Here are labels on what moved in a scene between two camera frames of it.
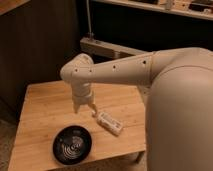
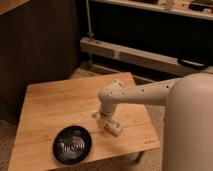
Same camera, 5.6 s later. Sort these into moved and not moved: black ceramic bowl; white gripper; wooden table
Moved: white gripper
Not moved: black ceramic bowl; wooden table
